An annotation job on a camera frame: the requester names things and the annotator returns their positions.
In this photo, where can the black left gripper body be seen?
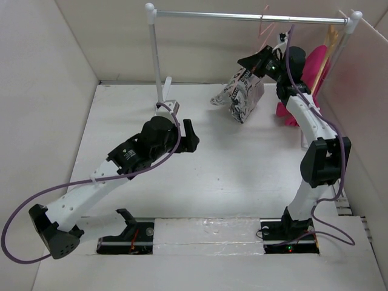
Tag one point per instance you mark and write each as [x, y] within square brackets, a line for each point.
[168, 148]

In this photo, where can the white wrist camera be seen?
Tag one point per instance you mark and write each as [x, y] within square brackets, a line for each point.
[282, 40]
[166, 108]

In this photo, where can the newspaper print trousers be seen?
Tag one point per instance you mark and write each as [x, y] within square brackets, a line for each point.
[241, 94]

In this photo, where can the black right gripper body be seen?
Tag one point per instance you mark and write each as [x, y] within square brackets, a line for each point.
[268, 64]

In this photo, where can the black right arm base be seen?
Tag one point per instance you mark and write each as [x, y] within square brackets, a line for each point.
[277, 239]

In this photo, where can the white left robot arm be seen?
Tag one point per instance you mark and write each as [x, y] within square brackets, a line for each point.
[63, 224]

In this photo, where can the wooden hanger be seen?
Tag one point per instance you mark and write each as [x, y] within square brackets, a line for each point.
[321, 56]

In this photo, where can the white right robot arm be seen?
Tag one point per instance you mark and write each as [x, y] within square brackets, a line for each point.
[327, 154]

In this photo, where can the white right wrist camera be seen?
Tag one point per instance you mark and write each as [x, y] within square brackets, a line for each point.
[282, 40]

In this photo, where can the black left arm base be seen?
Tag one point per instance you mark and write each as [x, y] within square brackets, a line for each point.
[135, 239]

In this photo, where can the pink garment on hanger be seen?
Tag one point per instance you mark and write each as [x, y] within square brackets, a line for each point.
[310, 73]

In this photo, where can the pink wire hanger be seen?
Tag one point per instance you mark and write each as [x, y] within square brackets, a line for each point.
[264, 33]

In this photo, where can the white clothes rack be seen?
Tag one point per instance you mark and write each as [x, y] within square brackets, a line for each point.
[242, 15]

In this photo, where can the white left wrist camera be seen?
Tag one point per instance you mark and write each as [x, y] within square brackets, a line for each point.
[166, 108]

